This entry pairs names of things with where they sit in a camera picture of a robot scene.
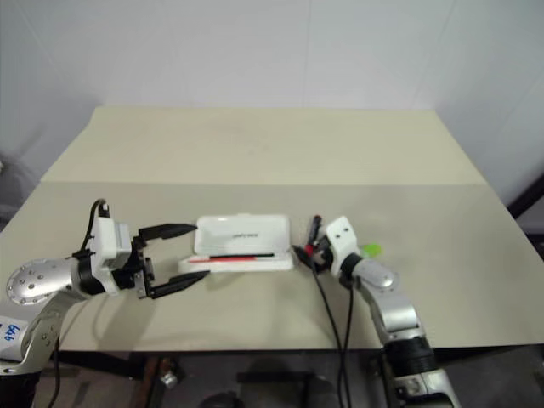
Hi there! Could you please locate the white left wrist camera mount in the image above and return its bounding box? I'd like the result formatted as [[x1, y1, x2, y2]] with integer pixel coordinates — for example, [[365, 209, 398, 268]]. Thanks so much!
[[90, 216, 134, 296]]

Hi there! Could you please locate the black metal stand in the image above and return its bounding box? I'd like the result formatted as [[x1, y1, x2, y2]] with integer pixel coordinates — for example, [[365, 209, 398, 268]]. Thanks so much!
[[505, 168, 544, 256]]

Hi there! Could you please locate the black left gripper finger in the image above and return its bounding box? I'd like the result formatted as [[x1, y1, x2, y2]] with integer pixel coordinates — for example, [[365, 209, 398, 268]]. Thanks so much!
[[137, 222, 199, 242], [149, 271, 212, 300]]

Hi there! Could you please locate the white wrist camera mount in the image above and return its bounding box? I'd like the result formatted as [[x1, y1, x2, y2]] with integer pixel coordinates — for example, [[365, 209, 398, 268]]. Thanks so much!
[[90, 216, 134, 296], [324, 215, 364, 280]]

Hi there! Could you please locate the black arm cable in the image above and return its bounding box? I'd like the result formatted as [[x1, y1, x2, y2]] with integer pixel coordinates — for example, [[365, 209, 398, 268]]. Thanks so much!
[[307, 259, 348, 408], [80, 198, 112, 261], [338, 275, 357, 408]]

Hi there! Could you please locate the white open pencil case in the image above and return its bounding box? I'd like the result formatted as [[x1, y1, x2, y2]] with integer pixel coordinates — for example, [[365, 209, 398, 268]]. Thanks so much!
[[177, 213, 296, 275]]

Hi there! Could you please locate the black crossbar under table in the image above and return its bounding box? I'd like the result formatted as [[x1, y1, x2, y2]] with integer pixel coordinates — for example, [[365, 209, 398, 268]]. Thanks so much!
[[58, 350, 148, 380]]

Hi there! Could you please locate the white label with blue writing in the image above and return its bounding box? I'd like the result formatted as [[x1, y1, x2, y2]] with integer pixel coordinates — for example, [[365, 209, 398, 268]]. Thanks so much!
[[0, 314, 30, 363]]

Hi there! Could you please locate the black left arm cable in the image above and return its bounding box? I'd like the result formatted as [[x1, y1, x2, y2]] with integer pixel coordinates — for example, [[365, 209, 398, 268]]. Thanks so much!
[[80, 198, 112, 261]]

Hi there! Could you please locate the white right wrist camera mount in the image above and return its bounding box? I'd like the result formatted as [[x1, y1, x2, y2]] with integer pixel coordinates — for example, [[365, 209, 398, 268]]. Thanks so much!
[[324, 215, 364, 280]]

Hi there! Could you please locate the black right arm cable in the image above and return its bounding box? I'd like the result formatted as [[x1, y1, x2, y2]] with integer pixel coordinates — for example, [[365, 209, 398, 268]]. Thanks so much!
[[307, 259, 348, 408], [338, 275, 357, 408]]

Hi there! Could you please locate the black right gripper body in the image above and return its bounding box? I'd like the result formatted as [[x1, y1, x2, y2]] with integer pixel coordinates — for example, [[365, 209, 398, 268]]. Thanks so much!
[[312, 234, 337, 273]]

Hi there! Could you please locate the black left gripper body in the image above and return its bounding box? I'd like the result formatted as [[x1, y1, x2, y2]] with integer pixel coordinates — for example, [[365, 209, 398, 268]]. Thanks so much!
[[110, 230, 157, 301]]

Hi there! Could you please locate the red pen with dark end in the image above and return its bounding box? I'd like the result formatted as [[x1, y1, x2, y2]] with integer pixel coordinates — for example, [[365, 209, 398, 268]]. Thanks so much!
[[188, 252, 276, 265]]

